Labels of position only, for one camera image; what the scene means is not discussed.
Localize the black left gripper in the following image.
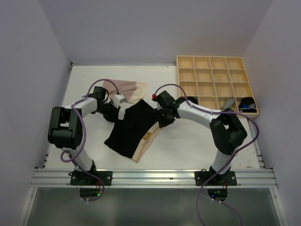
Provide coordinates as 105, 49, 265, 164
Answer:
96, 101, 120, 123

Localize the black underwear tan waistband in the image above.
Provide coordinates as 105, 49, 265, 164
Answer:
104, 100, 161, 162

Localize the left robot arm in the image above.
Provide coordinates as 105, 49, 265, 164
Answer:
48, 87, 127, 185

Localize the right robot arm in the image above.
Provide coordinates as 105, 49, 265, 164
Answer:
152, 91, 247, 185

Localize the dark rolled underwear in tray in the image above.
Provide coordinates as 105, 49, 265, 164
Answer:
187, 97, 198, 105

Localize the pink beige underwear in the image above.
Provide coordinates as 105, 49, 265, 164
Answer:
102, 80, 147, 104

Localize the black blue rolled underwear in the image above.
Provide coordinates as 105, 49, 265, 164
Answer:
238, 97, 257, 113

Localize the wooden compartment tray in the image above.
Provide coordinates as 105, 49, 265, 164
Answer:
176, 56, 259, 118

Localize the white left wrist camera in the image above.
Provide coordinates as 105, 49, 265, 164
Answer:
112, 94, 127, 106

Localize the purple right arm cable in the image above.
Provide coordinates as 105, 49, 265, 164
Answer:
155, 83, 260, 226

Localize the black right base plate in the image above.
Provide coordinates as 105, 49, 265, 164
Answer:
194, 170, 238, 186

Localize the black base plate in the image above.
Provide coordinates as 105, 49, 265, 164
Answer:
194, 170, 238, 186
68, 170, 113, 186

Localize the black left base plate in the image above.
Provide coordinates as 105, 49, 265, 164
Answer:
68, 170, 113, 186

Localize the aluminium front rail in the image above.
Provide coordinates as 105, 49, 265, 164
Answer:
30, 169, 277, 188

